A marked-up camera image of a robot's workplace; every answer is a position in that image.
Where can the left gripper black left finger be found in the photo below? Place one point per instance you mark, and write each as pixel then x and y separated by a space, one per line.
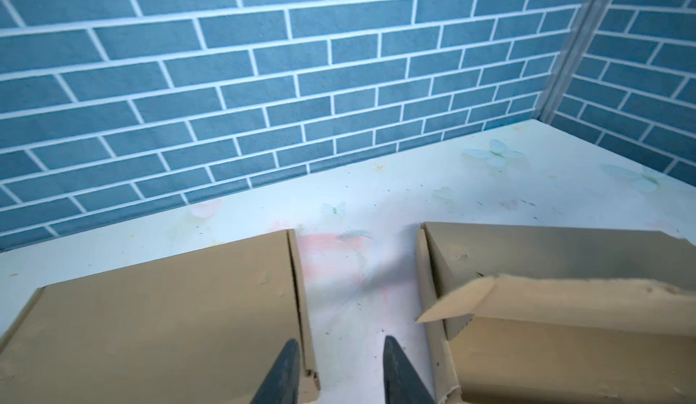
pixel 281 385

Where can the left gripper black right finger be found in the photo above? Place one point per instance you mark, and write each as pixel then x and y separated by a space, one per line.
pixel 402 384

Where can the brown cardboard box stack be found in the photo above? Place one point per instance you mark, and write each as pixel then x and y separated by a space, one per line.
pixel 527 314

